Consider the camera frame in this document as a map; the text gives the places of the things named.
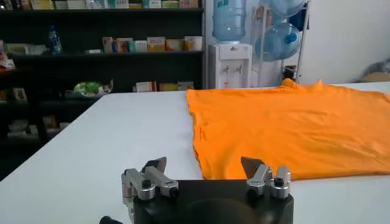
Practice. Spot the pink colourful tall box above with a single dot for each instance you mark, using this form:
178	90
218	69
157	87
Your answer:
184	3

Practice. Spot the black shelving unit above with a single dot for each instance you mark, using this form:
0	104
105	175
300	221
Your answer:
91	68

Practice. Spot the white red striped box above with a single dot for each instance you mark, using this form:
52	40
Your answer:
145	86

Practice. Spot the blue water jug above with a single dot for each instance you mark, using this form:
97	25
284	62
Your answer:
229	21
286	7
277	42

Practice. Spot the yellow white medicine box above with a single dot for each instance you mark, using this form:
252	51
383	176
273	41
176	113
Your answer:
156	44

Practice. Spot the white flat box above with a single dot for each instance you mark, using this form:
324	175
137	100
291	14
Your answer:
93	51

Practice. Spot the white metal jug rack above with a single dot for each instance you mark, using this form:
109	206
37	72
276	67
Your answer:
260	70

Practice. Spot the blue plastic bottle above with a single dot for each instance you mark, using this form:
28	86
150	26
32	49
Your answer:
55	41

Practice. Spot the pink white medicine box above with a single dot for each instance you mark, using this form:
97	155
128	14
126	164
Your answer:
107	45

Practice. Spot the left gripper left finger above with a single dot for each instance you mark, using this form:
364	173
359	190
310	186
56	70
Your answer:
158	179

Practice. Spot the orange t-shirt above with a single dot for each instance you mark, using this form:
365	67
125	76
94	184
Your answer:
289	131

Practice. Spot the white open carton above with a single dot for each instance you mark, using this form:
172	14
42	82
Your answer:
37	49

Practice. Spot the bowl of green packets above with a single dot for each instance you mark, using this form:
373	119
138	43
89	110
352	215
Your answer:
88	89

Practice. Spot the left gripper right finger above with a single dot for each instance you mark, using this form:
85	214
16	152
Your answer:
262	176

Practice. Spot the red white medicine box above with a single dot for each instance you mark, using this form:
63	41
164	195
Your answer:
174	45

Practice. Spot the blue white medicine box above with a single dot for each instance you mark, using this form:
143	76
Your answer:
97	4

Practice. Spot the striped clothes pile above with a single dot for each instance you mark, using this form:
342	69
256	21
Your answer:
377	68

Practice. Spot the white water dispenser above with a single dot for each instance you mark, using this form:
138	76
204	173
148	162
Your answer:
230	67

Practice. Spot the yellow green medicine box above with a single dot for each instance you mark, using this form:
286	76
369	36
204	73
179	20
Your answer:
168	87

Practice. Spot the red orange medicine box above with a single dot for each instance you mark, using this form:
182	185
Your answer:
123	45

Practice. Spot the white teal medicine box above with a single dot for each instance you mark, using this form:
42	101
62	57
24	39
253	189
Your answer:
140	46

